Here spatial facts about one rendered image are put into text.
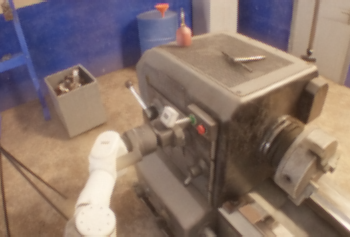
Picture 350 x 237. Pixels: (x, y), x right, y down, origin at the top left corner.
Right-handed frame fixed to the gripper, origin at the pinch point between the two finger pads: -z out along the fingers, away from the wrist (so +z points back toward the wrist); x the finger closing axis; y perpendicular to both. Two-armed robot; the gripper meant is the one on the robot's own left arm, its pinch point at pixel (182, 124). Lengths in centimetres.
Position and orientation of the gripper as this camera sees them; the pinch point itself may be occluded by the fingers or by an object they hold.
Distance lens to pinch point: 79.0
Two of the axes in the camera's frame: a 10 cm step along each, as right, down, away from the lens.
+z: -8.5, 3.5, -3.9
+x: 5.2, 4.8, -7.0
